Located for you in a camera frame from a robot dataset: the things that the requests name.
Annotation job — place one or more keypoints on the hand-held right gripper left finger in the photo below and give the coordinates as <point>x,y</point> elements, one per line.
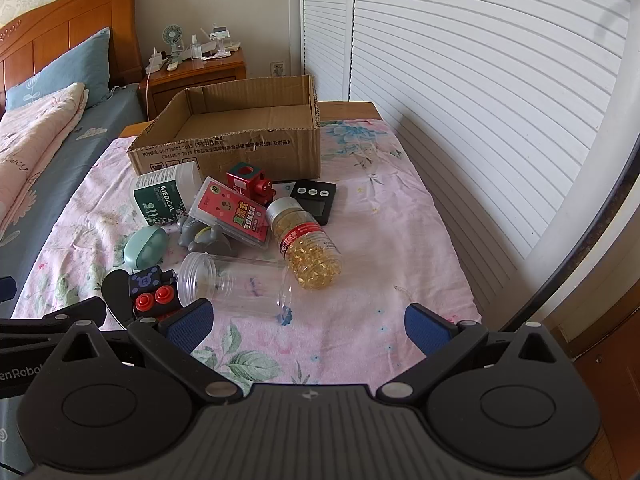
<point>187,326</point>

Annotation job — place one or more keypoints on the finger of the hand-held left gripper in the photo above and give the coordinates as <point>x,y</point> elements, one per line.
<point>55,317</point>
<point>6,290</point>

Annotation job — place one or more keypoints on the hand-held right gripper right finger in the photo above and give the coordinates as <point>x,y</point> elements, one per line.
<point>424,327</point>

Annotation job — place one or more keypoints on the black toy cube red buttons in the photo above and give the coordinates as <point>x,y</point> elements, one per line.
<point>150,302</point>

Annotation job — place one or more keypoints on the clear plastic jar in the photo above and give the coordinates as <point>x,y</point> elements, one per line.
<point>240,285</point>

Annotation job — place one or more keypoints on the green egg-shaped case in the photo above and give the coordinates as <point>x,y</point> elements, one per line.
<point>145,247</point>

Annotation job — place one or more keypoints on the grey toy elephant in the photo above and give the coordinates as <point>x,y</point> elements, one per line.
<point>200,237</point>

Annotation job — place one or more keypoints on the pink card case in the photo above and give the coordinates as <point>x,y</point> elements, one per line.
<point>225,210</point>

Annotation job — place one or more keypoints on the white plastic bottle green label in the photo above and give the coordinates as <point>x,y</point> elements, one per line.
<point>160,195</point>

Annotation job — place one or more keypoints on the capsule bottle gold cap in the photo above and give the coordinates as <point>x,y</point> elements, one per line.
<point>305,245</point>

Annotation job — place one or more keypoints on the red toy train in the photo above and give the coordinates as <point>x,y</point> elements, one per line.
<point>250,182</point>

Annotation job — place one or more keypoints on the black digital scale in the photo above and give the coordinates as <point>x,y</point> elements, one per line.
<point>315,200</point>

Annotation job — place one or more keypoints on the brown cardboard box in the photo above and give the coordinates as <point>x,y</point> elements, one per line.
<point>240,152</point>

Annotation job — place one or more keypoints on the pink floral tablecloth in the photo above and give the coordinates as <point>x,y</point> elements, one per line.
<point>390,240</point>

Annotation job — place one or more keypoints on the pink quilt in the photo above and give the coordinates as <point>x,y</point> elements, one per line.
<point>30,145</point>

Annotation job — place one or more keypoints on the blue-grey bed sheet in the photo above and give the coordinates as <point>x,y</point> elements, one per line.
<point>95,115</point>

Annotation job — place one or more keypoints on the blue pillow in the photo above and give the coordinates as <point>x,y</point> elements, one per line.
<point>65,70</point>

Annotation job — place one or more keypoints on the wooden table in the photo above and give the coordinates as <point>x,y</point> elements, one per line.
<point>350,109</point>

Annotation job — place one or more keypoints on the wide white louvered closet door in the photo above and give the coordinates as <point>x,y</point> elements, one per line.
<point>475,85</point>

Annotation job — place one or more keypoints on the wooden nightstand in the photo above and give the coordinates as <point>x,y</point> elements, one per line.
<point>200,77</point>

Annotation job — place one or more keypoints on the white power strip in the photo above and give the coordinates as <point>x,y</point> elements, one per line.
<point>156,65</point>

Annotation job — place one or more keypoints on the wooden bed headboard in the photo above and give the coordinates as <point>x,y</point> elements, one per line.
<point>70,15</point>

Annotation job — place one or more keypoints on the small green desk fan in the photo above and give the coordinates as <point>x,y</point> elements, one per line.
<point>171,37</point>

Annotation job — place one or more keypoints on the white phone stand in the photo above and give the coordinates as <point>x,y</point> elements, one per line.
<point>220,37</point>

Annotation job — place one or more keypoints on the narrow white louvered closet door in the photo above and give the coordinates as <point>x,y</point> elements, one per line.
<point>327,25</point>

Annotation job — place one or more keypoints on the white wall socket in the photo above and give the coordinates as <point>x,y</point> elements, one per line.
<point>277,69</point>

